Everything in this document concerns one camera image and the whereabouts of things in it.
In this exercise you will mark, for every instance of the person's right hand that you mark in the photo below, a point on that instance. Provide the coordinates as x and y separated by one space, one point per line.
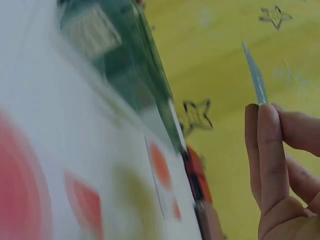
282 200

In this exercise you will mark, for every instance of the thin grey blade strip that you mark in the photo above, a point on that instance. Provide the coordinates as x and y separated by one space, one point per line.
255 77

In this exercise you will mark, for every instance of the red and black utility knife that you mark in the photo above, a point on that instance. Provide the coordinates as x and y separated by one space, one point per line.
198 175

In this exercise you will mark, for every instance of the green cutting mat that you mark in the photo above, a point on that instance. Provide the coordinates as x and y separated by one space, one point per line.
130 65

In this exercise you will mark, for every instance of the white sheet with coloured shapes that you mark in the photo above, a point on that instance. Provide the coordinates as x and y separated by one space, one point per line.
62 150

